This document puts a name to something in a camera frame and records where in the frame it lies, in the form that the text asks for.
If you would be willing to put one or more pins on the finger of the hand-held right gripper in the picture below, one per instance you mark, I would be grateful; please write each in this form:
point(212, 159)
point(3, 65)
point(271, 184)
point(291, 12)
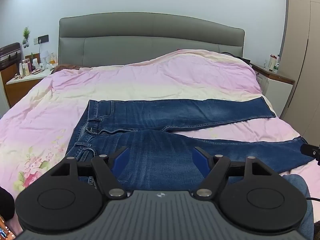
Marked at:
point(310, 151)

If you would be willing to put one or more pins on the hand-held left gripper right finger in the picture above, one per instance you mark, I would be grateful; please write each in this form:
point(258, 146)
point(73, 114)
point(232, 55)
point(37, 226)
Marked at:
point(200, 160)

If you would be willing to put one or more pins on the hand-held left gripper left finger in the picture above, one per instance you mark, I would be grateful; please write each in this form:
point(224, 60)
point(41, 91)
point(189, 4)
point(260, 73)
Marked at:
point(122, 159)

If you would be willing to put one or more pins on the blue denim pants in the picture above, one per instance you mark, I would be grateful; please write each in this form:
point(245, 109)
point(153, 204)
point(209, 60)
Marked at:
point(160, 140)

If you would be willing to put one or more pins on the person's leg in jeans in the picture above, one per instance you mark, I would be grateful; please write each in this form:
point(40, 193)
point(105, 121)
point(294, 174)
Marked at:
point(298, 187)

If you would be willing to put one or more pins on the white nightstand with brown top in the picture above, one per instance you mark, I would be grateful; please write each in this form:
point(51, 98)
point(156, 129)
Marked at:
point(277, 85)

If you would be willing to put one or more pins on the pink floral blanket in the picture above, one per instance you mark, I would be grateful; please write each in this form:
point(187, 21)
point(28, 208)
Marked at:
point(155, 82)

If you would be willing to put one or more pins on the clear bottle with red cap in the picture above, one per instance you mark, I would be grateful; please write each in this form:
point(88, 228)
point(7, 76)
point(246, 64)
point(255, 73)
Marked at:
point(276, 64)

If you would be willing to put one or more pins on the white jar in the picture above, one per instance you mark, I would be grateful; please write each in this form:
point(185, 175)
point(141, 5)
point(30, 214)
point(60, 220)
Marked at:
point(272, 63)

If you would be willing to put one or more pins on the clear glass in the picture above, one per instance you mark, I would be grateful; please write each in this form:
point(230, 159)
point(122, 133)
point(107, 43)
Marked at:
point(266, 65)

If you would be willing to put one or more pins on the beige wardrobe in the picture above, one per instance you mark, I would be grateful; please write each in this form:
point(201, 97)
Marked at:
point(303, 55)

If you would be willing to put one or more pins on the brown pillow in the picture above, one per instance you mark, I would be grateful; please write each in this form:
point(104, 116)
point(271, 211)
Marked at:
point(67, 68)

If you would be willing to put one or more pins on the wooden nightstand with white top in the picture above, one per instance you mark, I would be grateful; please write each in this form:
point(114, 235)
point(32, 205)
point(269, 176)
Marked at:
point(22, 90)

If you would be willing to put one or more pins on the orange bottle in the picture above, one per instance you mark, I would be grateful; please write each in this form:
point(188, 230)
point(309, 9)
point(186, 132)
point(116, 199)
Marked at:
point(52, 59)

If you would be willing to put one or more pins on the grey padded headboard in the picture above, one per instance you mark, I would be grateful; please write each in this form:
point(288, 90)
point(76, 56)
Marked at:
point(150, 40)

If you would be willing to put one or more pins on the white table lamp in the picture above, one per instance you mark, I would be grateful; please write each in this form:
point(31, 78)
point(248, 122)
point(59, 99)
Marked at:
point(44, 57)

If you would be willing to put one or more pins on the white cosmetic bottle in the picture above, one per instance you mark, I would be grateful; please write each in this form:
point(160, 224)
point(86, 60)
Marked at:
point(26, 69)

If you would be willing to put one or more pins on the colourful patterned object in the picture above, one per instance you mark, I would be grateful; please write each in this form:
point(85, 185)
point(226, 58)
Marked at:
point(5, 228)

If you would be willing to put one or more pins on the brown suitcase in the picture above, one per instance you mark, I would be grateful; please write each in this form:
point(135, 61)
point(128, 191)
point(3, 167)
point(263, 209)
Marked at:
point(9, 55)

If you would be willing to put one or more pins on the small potted plant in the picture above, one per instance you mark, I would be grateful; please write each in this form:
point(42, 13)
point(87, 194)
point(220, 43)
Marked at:
point(26, 35)

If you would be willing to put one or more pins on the black wall socket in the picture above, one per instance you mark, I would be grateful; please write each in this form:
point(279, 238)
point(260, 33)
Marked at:
point(41, 39)

